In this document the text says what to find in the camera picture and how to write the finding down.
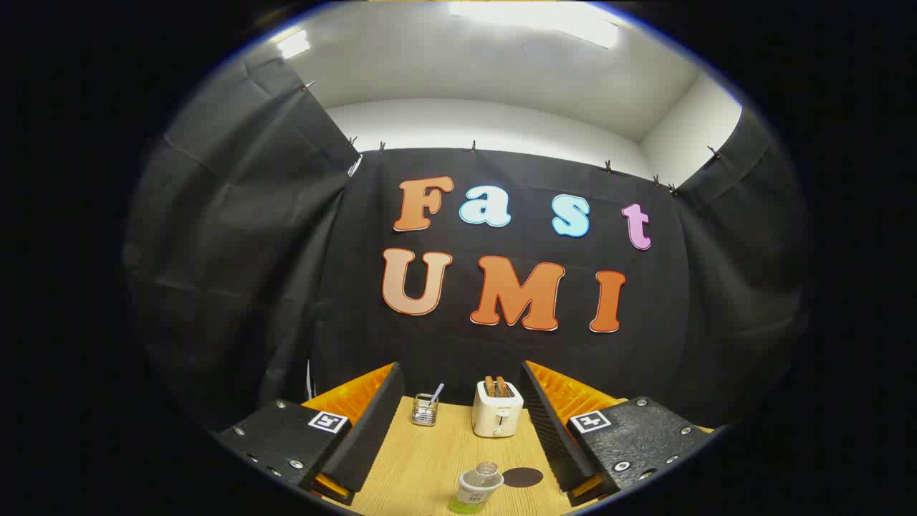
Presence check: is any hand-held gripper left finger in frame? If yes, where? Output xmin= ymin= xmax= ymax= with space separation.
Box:
xmin=213 ymin=362 xmax=405 ymax=506

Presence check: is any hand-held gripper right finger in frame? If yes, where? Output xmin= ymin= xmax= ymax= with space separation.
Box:
xmin=519 ymin=360 xmax=717 ymax=507

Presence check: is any white green juice bottle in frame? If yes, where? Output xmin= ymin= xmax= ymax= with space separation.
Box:
xmin=448 ymin=462 xmax=504 ymax=515

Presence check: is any cream white toaster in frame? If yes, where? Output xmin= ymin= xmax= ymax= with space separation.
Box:
xmin=471 ymin=381 xmax=524 ymax=439

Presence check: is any wooden table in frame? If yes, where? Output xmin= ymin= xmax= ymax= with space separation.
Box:
xmin=344 ymin=396 xmax=631 ymax=516

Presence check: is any black backdrop cloth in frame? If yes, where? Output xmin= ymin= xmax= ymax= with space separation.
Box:
xmin=122 ymin=54 xmax=814 ymax=431

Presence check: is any small ceiling light panel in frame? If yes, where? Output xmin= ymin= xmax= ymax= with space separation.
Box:
xmin=276 ymin=30 xmax=311 ymax=59

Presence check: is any large ceiling light panel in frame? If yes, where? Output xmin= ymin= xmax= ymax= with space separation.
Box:
xmin=448 ymin=0 xmax=620 ymax=49

